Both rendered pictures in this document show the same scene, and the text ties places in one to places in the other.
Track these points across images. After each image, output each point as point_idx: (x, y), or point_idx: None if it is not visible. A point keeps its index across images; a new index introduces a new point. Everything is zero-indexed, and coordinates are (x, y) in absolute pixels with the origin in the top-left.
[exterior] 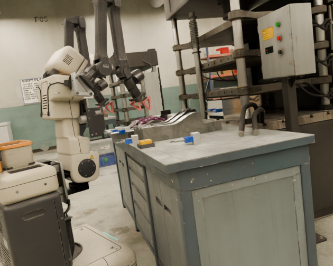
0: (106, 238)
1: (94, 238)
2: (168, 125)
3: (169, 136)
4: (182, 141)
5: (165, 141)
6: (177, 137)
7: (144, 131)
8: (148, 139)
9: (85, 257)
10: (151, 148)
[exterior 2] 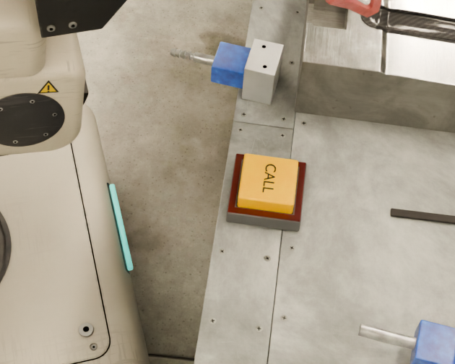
0: (94, 253)
1: (61, 230)
2: (445, 86)
3: (430, 123)
4: (439, 256)
5: (388, 152)
6: None
7: (308, 74)
8: (292, 163)
9: None
10: (266, 261)
